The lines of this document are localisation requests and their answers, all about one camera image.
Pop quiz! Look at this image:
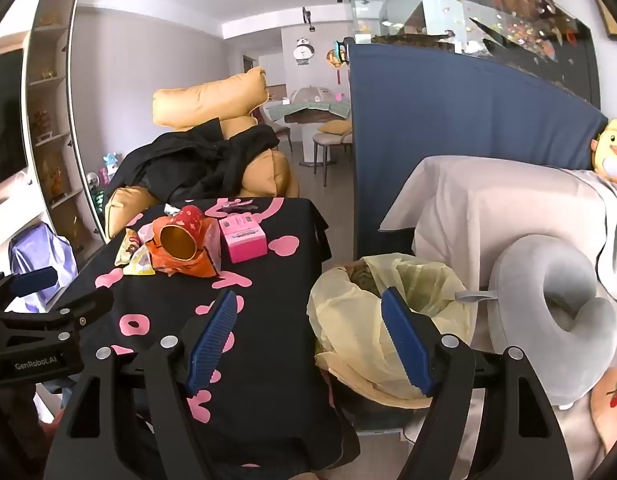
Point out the white display shelf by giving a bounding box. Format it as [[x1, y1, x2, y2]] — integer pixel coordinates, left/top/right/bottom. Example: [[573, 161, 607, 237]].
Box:
[[22, 0, 106, 266]]

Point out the purple plastic bag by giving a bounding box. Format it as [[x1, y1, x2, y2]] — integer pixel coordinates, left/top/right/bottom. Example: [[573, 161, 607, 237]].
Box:
[[8, 222, 77, 313]]

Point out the beige dining chair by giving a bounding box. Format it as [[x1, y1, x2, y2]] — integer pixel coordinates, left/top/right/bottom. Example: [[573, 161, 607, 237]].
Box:
[[312, 119, 353, 186]]

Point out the grey neck pillow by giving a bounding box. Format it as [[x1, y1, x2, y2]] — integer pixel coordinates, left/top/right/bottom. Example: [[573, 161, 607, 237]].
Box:
[[456, 235, 617, 406]]

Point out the red chinese knot ornament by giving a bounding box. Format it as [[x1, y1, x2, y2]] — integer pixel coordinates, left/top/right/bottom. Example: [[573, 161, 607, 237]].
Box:
[[326, 48, 347, 84]]

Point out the black jacket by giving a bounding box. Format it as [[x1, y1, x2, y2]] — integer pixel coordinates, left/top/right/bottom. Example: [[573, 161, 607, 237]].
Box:
[[104, 118, 279, 204]]

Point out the framed wall picture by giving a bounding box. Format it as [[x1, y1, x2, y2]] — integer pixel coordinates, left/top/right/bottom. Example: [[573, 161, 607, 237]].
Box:
[[595, 0, 617, 41]]

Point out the white cloth covered armchair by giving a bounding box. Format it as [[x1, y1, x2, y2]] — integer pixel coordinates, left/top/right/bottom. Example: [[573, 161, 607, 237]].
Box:
[[381, 156, 617, 479]]

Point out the orange beanbag sofa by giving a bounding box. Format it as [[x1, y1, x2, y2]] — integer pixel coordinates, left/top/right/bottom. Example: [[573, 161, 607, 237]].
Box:
[[103, 67, 300, 238]]

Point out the glass fish tank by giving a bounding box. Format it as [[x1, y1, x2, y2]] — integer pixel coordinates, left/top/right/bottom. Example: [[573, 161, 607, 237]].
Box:
[[350, 0, 601, 106]]

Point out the yellow lined trash bin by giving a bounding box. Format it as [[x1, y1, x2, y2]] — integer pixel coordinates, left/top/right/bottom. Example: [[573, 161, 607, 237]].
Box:
[[306, 252, 479, 411]]

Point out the black pink printed tablecloth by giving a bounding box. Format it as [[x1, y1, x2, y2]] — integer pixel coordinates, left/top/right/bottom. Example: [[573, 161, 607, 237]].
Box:
[[47, 196, 361, 470]]

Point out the yellow snack packet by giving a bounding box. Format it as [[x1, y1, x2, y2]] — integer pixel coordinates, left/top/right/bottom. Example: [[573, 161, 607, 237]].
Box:
[[114, 228, 156, 276]]

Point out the orange snack wrapper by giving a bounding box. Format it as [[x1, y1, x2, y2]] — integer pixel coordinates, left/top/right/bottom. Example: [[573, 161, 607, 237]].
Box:
[[146, 240, 220, 278]]

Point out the round strawberry cushion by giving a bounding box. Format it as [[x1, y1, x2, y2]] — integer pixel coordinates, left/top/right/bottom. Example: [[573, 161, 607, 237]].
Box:
[[589, 367, 617, 453]]

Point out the yellow duck plush toy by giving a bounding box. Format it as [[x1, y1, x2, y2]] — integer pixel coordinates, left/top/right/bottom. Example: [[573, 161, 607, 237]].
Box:
[[591, 118, 617, 184]]

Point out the panda wall clock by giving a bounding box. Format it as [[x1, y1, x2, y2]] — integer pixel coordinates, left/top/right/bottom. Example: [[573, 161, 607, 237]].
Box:
[[292, 38, 315, 66]]

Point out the dining table with cloth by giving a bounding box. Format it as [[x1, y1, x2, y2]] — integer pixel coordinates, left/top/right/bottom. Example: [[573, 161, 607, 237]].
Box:
[[263, 86, 351, 166]]

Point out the red paper cup wrapper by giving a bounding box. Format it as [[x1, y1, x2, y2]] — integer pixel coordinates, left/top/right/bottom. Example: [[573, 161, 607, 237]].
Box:
[[152, 205, 204, 261]]

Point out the pink toy box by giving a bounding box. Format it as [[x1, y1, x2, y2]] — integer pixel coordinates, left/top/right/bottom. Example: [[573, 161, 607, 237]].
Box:
[[220, 214, 268, 263]]

